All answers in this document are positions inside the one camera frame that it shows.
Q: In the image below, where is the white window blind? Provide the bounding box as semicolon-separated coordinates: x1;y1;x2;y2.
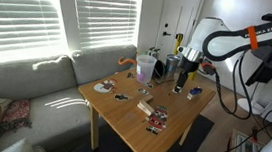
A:
0;0;72;70
65;0;142;55

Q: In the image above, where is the white entry door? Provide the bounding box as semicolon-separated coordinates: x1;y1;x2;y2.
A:
153;0;208;65

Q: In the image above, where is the orange curved tool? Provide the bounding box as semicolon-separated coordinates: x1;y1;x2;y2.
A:
117;55;138;68

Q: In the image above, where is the penguin ornament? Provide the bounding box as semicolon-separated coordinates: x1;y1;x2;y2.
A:
113;92;130;102

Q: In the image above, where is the wooden side table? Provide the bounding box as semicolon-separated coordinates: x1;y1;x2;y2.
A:
71;62;218;152

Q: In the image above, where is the red patterned cloth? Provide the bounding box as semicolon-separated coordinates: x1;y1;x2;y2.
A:
0;96;35;140

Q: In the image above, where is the yellow black pole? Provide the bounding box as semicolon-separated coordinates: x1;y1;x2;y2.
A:
173;32;185;51

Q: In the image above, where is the steel tumbler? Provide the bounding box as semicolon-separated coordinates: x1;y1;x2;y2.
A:
163;53;182;80

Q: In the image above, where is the orange velcro strap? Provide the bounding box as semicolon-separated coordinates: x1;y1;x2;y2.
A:
244;25;260;51

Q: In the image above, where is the dark floor mat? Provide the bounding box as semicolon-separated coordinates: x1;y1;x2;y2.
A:
60;100;217;152

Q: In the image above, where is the gray fabric sofa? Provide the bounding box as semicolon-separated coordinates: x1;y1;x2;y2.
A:
0;32;139;152

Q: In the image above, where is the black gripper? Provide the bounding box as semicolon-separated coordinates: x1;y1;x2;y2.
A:
174;58;201;90

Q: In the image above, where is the santa figure ornament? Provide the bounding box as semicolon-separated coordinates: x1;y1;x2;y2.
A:
145;103;170;136

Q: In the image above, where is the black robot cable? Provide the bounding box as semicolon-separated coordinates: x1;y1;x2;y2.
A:
207;0;272;147

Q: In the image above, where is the white round floor stand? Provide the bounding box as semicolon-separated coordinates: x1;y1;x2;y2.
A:
236;96;267;117

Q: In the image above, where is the blue toy car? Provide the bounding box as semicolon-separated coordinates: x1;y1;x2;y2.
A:
190;85;204;95

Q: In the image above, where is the clear plastic cup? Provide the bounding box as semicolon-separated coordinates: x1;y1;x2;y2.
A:
133;53;158;86

